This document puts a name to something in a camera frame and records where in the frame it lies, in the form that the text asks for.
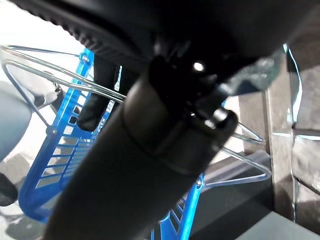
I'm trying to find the black low display stand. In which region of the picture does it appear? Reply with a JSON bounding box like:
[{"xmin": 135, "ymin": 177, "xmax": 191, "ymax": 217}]
[{"xmin": 189, "ymin": 149, "xmax": 320, "ymax": 240}]

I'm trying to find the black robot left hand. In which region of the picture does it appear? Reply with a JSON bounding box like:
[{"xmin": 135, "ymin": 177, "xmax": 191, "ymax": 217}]
[{"xmin": 9, "ymin": 0, "xmax": 320, "ymax": 240}]

